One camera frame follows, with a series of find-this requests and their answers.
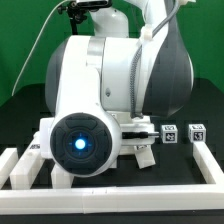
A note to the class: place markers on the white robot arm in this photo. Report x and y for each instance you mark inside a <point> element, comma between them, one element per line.
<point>103,89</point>

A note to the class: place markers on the small tagged white cube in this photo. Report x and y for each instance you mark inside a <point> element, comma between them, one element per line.
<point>169,134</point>

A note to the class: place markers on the white L-shaped obstacle fence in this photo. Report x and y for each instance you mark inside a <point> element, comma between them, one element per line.
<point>207,196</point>

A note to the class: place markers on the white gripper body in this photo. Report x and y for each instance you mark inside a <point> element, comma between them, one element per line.
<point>135,132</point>

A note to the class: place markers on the white chair back frame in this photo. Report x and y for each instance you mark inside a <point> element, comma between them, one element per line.
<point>29,165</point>

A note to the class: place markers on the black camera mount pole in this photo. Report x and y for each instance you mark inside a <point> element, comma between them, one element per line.
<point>77,9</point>

